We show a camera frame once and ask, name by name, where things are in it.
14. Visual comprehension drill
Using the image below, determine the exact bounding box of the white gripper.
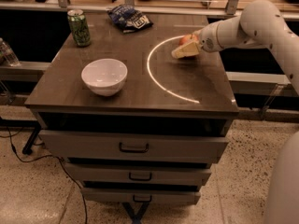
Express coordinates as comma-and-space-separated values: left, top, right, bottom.
171, 22, 222, 59

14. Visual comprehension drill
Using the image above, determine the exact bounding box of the red apple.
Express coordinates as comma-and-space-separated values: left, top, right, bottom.
178, 34, 198, 46

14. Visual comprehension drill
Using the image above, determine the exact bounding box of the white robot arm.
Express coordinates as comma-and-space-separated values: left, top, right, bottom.
172, 0, 299, 224

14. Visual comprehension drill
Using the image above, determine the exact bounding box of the white ceramic bowl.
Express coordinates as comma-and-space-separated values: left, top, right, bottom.
81, 59, 128, 97

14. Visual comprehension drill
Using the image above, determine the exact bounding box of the blue chip bag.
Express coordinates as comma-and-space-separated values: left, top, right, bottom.
107, 4, 153, 34

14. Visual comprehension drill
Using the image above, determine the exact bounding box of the wooden drawer cabinet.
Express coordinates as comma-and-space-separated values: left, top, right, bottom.
26, 14, 238, 224

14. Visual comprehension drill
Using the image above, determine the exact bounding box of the green soda can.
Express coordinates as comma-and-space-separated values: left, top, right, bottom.
67, 9, 91, 47

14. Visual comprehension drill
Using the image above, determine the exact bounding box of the middle grey drawer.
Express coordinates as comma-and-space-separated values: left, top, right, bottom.
65, 163, 211, 186

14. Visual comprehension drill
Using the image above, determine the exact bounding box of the grey drawer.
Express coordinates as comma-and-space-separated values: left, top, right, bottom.
81, 188, 200, 204
39, 130, 228, 163
65, 163, 211, 186

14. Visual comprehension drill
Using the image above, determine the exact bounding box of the bottom grey drawer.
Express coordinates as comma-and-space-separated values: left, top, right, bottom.
81, 188, 200, 204

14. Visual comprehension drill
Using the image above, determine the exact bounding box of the top grey drawer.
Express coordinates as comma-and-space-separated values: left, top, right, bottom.
39, 130, 228, 163

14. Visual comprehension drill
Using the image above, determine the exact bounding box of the clear plastic water bottle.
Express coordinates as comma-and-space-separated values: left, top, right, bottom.
0, 37, 21, 66

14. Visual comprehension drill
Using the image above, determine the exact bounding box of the black table leg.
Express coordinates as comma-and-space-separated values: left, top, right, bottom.
22, 124, 41, 155

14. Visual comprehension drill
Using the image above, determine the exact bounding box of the black floor cable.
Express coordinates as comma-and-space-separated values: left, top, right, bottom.
0, 124, 89, 224

